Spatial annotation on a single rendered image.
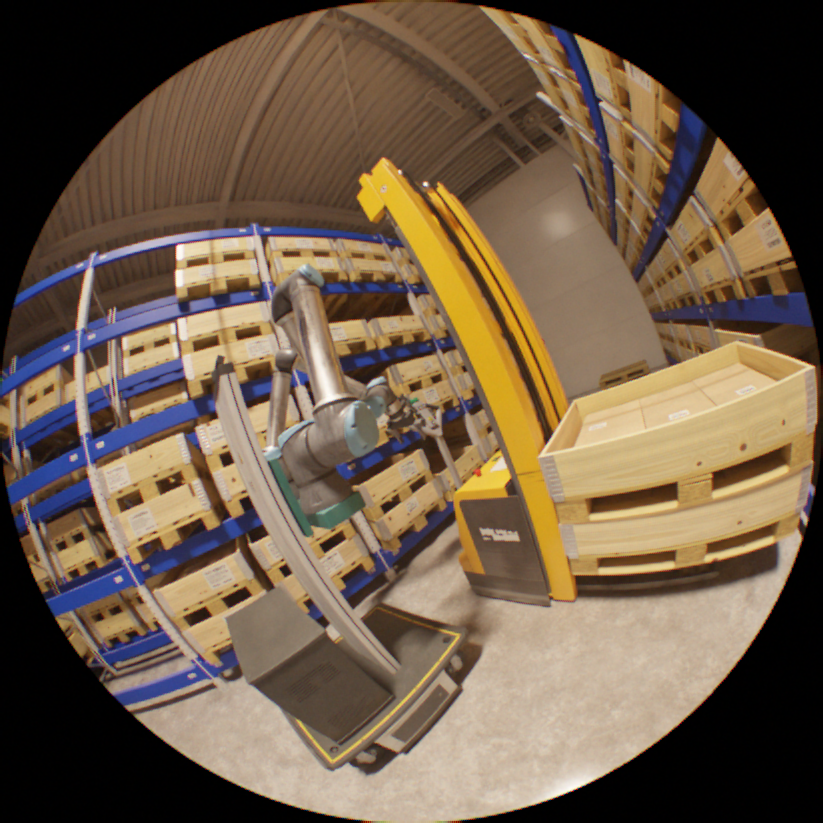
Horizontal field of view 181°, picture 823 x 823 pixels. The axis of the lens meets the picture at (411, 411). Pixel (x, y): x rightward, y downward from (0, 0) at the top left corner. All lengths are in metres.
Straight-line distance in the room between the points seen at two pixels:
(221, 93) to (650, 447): 7.03
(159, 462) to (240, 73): 6.36
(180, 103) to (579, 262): 9.03
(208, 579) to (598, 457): 2.26
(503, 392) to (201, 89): 6.79
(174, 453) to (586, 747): 2.63
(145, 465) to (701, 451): 2.77
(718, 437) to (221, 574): 2.58
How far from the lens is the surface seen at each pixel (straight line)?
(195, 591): 2.14
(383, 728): 1.27
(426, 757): 1.51
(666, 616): 1.61
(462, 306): 1.11
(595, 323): 6.82
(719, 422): 1.02
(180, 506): 2.00
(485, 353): 1.07
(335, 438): 0.72
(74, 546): 4.05
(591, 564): 1.36
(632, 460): 1.01
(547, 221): 7.40
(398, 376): 2.70
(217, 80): 6.51
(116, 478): 2.18
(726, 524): 1.28
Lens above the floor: 1.37
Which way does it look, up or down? 1 degrees down
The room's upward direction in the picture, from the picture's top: 24 degrees counter-clockwise
